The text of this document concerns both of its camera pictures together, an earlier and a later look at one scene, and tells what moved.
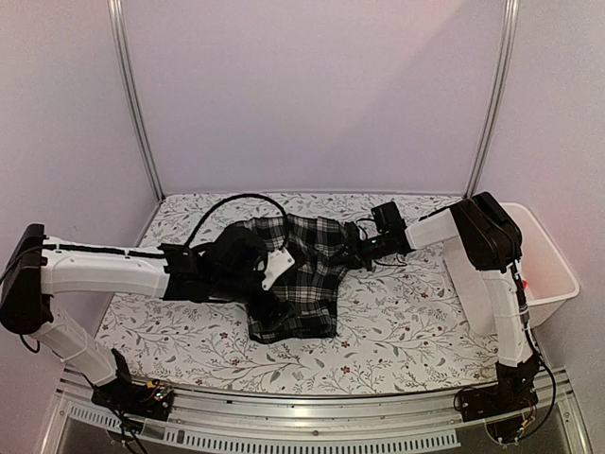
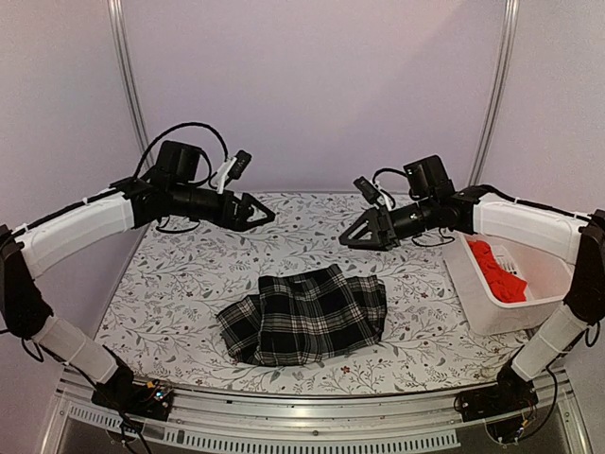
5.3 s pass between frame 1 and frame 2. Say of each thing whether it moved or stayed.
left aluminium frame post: stayed
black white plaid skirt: moved
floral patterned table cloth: stayed
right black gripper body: moved
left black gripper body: moved
